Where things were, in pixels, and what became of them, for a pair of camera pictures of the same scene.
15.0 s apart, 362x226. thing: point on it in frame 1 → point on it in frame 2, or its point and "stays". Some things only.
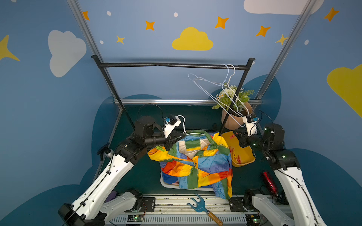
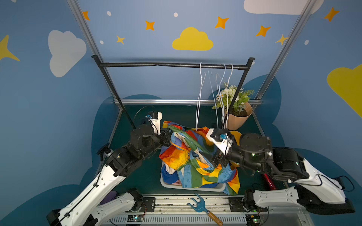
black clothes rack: [234, 104] stays
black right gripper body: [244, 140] → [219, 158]
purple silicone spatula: [112, 195] stays
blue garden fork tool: [201, 207] stays
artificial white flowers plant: [232, 98] stays
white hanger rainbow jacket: [185, 131] → [202, 77]
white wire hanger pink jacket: [194, 78] → [227, 96]
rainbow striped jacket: [200, 159] stays
